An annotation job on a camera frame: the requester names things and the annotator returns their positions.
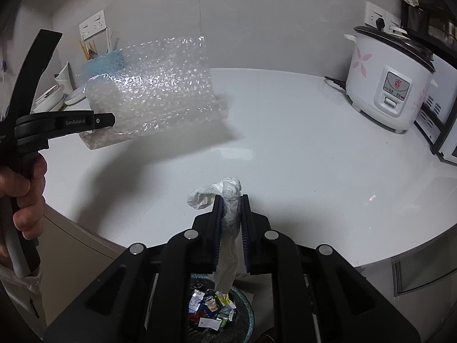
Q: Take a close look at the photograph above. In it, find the white brush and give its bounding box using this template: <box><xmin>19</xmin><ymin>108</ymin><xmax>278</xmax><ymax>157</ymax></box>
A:
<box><xmin>64</xmin><ymin>87</ymin><xmax>86</xmax><ymax>106</ymax></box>

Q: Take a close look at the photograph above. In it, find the person's left hand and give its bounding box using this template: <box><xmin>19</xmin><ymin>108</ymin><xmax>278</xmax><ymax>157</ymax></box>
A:
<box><xmin>0</xmin><ymin>157</ymin><xmax>48</xmax><ymax>258</ymax></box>

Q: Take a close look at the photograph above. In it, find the clear bubble wrap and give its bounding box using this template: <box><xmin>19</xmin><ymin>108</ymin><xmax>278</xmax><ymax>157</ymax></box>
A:
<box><xmin>77</xmin><ymin>36</ymin><xmax>229</xmax><ymax>151</ymax></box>

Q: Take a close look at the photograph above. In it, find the white double wall socket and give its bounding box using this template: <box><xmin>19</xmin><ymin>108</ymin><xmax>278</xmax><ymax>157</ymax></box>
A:
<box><xmin>364</xmin><ymin>2</ymin><xmax>402</xmax><ymax>31</ymax></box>

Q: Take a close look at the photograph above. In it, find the white microwave oven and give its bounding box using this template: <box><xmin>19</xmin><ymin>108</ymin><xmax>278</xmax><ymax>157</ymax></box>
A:
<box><xmin>414</xmin><ymin>57</ymin><xmax>457</xmax><ymax>167</ymax></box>

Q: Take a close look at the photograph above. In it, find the blue utensil holder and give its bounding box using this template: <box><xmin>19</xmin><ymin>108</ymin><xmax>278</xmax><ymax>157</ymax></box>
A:
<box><xmin>80</xmin><ymin>50</ymin><xmax>125</xmax><ymax>79</ymax></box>

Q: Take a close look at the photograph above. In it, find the black metal rack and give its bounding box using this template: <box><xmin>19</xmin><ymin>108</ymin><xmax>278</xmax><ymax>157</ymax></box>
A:
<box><xmin>400</xmin><ymin>0</ymin><xmax>457</xmax><ymax>158</ymax></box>

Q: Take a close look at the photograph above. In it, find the dark woven trash bin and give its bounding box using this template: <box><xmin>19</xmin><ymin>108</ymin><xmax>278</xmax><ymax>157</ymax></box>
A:
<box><xmin>187</xmin><ymin>273</ymin><xmax>256</xmax><ymax>343</ymax></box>

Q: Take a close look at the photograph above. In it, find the beige kitchen cabinet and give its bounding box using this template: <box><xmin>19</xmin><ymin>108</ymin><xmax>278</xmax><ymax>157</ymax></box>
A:
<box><xmin>36</xmin><ymin>207</ymin><xmax>457</xmax><ymax>343</ymax></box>

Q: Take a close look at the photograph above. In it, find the white floral rice cooker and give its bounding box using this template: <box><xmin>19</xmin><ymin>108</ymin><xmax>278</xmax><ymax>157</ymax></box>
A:
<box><xmin>344</xmin><ymin>25</ymin><xmax>437</xmax><ymax>134</ymax></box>

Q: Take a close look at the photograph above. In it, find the pile of discarded wrappers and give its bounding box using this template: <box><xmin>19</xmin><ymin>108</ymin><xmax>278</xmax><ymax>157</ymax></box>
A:
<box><xmin>189</xmin><ymin>282</ymin><xmax>237</xmax><ymax>330</ymax></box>

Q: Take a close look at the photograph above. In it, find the white pointed container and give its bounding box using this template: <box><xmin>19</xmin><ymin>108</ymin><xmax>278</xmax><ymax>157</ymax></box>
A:
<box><xmin>53</xmin><ymin>62</ymin><xmax>71</xmax><ymax>92</ymax></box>

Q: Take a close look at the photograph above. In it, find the white round dish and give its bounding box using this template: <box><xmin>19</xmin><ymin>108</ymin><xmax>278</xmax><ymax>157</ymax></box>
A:
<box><xmin>30</xmin><ymin>86</ymin><xmax>66</xmax><ymax>113</ymax></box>

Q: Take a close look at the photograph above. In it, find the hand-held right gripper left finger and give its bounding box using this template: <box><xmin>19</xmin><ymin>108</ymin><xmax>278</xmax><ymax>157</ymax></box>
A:
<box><xmin>43</xmin><ymin>195</ymin><xmax>224</xmax><ymax>343</ymax></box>

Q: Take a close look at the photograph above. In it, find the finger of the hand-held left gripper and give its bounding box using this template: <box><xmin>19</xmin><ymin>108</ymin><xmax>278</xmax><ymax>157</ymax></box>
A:
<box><xmin>53</xmin><ymin>112</ymin><xmax>116</xmax><ymax>140</ymax></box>

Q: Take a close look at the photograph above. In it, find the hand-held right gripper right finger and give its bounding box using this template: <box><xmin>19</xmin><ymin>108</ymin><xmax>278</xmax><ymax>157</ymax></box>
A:
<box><xmin>239</xmin><ymin>195</ymin><xmax>420</xmax><ymax>343</ymax></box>

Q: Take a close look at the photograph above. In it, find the grey glass panel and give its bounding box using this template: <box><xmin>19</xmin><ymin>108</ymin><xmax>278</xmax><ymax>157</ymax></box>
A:
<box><xmin>391</xmin><ymin>241</ymin><xmax>457</xmax><ymax>297</ymax></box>

